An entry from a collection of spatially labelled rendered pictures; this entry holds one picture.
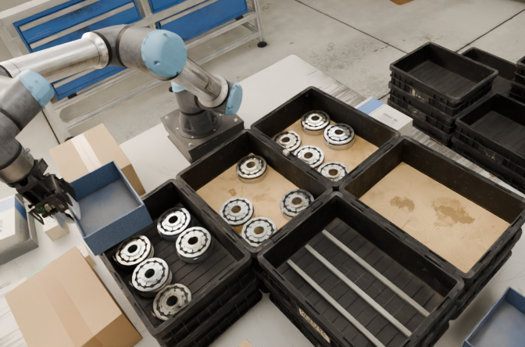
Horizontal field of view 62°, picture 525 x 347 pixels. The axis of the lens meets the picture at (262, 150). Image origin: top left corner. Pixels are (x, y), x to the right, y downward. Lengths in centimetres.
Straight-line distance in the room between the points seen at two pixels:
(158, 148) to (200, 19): 165
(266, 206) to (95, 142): 73
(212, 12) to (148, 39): 221
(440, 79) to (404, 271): 136
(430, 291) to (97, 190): 89
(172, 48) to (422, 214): 82
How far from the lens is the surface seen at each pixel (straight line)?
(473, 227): 133
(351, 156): 147
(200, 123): 166
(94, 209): 120
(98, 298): 130
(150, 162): 181
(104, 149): 170
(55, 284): 140
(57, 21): 299
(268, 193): 138
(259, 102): 194
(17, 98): 95
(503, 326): 135
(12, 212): 178
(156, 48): 116
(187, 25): 330
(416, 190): 138
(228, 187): 143
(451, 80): 238
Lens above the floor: 188
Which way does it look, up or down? 44 degrees down
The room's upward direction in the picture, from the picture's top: 12 degrees counter-clockwise
